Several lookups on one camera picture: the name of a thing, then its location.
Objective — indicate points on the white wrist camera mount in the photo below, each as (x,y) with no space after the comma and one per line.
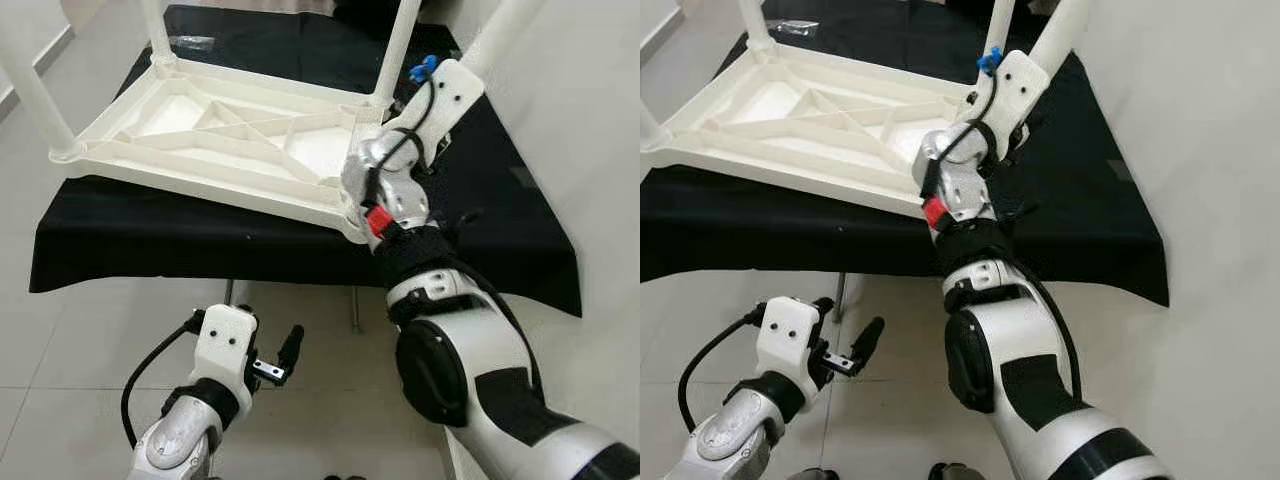
(1015,90)
(225,345)
(788,335)
(450,100)

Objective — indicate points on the dark robot left foot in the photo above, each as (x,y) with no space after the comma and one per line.
(812,474)

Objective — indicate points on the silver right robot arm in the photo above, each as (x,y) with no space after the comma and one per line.
(1030,340)
(480,350)

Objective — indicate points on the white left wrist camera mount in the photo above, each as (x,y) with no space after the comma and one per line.
(788,335)
(225,345)

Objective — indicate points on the black table cloth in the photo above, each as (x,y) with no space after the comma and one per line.
(800,240)
(200,250)

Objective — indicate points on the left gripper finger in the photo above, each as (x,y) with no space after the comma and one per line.
(196,322)
(868,338)
(291,347)

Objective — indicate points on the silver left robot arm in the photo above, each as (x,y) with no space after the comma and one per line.
(730,435)
(190,435)

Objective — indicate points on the white plastic children table top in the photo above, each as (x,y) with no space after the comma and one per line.
(200,150)
(800,140)

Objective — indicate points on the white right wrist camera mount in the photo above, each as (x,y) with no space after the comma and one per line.
(1015,90)
(450,100)

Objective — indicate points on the dark robot foot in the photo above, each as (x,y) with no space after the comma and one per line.
(812,474)
(948,472)
(345,477)

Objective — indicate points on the white plastic table leg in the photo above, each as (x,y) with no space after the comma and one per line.
(157,30)
(1000,25)
(757,25)
(652,125)
(1060,35)
(500,35)
(397,50)
(40,95)

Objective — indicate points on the clear tape patch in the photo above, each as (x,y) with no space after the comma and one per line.
(795,27)
(192,42)

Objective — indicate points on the grey tape strip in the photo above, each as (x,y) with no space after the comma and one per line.
(522,177)
(1118,170)

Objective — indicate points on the dark robot right foot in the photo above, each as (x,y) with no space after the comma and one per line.
(345,477)
(948,472)

